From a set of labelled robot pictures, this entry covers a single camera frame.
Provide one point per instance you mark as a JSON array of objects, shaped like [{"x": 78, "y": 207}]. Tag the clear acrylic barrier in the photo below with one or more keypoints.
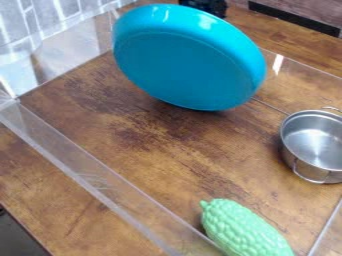
[{"x": 104, "y": 168}]

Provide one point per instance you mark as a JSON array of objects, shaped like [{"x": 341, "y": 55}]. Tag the dark furniture edge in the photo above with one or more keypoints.
[{"x": 319, "y": 15}]

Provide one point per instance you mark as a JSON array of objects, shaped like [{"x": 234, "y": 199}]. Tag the silver steel pot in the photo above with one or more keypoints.
[{"x": 310, "y": 136}]

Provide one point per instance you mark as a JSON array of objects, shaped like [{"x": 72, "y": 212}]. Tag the blue round plastic tray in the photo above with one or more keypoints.
[{"x": 187, "y": 57}]

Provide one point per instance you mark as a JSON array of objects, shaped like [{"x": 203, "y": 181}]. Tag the green bitter gourd toy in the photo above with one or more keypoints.
[{"x": 241, "y": 233}]

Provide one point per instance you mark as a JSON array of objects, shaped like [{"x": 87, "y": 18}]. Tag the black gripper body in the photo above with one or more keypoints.
[{"x": 215, "y": 7}]

